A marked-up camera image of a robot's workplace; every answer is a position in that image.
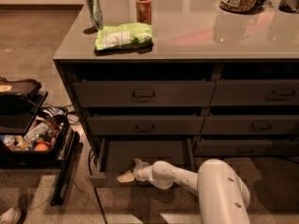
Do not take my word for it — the black floor bar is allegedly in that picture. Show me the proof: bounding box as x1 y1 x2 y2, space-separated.
50 132 79 206

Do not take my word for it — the green chip bag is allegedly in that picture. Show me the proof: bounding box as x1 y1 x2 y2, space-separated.
95 22 153 50

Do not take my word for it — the dark glass bottle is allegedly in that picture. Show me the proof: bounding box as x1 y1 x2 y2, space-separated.
278 0 299 13

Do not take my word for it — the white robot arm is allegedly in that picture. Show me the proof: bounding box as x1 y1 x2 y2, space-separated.
117 159 250 224

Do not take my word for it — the black floor cable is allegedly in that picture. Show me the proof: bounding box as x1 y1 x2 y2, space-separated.
87 148 108 224

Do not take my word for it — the grey drawer cabinet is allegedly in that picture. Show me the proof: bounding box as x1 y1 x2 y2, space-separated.
54 0 299 152

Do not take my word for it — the orange fruit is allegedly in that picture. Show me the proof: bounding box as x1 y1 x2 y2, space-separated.
35 143 48 151

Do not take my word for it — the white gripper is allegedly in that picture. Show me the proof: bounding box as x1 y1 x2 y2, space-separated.
117 158 153 183

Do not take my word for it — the red soda can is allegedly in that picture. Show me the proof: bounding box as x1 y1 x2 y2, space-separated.
135 0 151 24

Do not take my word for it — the drawer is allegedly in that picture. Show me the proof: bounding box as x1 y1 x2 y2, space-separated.
73 81 215 107
193 140 299 157
202 115 299 135
87 115 204 135
90 138 195 188
211 80 299 106

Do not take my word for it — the black case lid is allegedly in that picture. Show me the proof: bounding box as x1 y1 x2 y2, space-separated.
0 77 41 104

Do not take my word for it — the green soda can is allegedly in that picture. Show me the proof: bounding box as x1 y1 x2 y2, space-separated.
86 0 104 30

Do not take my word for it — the black bin of groceries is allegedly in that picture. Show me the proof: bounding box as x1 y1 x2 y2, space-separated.
0 106 69 166

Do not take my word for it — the white shoe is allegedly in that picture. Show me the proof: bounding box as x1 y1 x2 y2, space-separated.
0 207 21 224

